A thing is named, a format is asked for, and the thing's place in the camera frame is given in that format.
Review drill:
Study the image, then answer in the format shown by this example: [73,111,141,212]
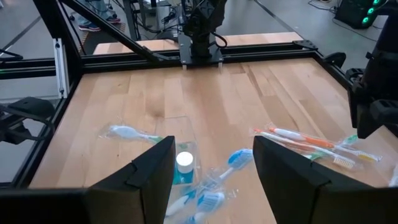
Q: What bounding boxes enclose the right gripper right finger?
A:
[252,135,398,224]

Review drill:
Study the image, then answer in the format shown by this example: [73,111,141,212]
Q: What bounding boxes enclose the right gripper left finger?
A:
[0,135,177,224]

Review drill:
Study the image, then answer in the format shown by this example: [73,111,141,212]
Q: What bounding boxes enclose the green toothbrush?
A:
[302,151,322,162]
[98,124,165,145]

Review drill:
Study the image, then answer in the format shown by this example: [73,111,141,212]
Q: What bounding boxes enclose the blue toothbrush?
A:
[164,186,197,218]
[185,190,226,224]
[198,148,254,189]

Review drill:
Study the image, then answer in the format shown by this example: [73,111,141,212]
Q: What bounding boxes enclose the orange toothbrushes bundle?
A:
[252,127,358,171]

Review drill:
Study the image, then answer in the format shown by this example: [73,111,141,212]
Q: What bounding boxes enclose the orange toothbrush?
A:
[268,126,336,149]

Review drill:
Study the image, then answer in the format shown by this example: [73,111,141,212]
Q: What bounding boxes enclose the blue mouthwash bottle white cap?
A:
[172,151,196,185]

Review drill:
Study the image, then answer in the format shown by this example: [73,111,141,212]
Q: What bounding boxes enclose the clear acrylic organizer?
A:
[154,115,240,224]

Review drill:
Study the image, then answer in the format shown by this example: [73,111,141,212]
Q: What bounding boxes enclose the computer tower green lights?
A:
[333,0,391,30]

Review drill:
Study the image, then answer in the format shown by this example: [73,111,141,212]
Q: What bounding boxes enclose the silver aluminium extrusion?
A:
[52,37,71,99]

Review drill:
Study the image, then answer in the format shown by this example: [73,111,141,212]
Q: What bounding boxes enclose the black table frame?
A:
[0,0,358,190]

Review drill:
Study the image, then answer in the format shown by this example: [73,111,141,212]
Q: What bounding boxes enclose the black table-level camera mount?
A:
[0,96,56,146]

